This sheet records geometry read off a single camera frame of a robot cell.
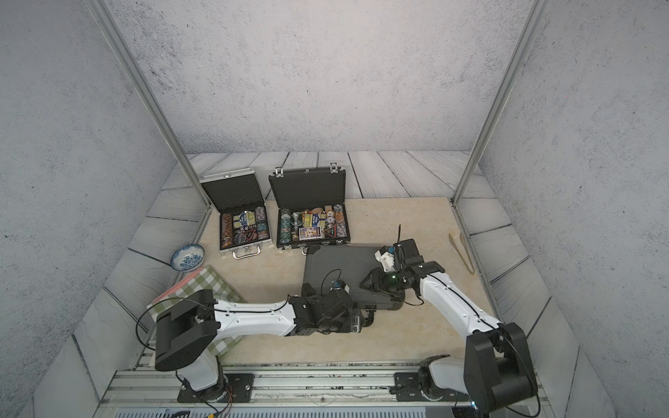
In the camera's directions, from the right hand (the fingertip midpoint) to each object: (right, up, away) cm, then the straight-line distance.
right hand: (368, 287), depth 81 cm
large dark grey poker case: (-6, +5, +10) cm, 13 cm away
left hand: (-2, -12, -3) cm, 12 cm away
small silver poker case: (-49, +21, +30) cm, 61 cm away
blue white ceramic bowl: (-67, +7, +19) cm, 70 cm away
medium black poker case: (-21, +27, +32) cm, 47 cm away
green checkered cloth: (-58, 0, +13) cm, 59 cm away
